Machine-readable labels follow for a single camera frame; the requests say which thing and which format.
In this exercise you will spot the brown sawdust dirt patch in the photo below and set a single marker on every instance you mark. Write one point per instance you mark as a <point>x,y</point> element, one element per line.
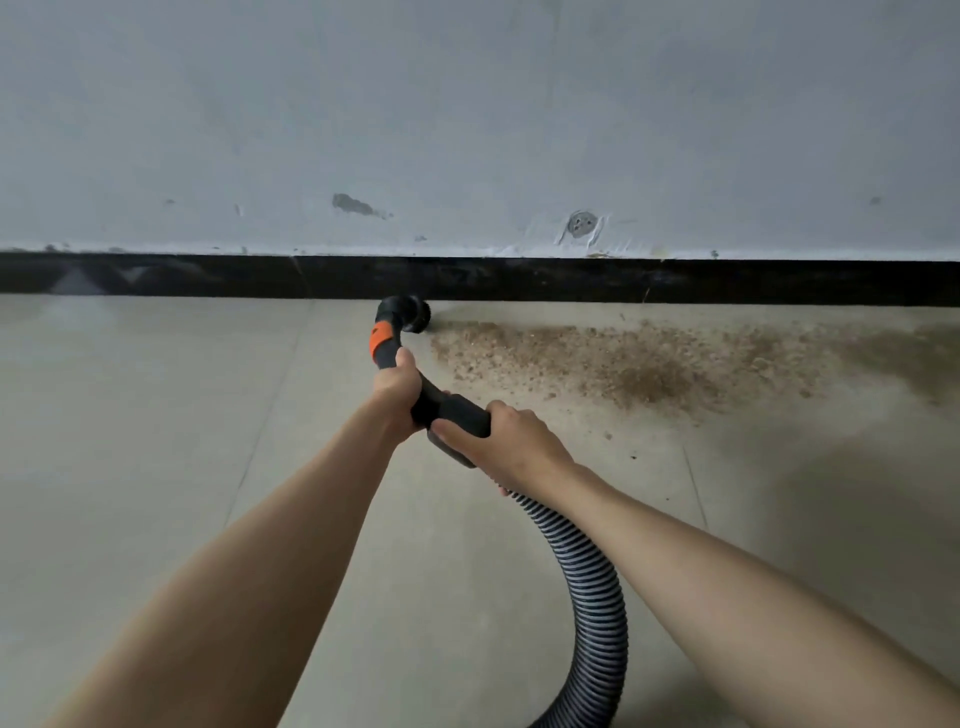
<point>660,368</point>

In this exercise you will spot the tiled floor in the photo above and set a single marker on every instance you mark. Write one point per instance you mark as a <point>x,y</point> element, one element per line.
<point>150,450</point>

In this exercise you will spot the person's left hand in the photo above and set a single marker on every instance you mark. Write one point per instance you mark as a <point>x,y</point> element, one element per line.
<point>398,398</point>

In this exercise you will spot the person's right hand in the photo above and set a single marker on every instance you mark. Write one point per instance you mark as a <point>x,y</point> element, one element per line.
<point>510,450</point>

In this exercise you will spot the round grey wall outlet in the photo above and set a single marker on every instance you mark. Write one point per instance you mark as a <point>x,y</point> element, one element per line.
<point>581,225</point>

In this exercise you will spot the person's right forearm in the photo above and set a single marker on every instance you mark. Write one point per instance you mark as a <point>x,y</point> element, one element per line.
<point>765,600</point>

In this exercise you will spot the person's left forearm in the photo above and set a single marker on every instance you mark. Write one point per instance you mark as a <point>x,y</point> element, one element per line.
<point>240,600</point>

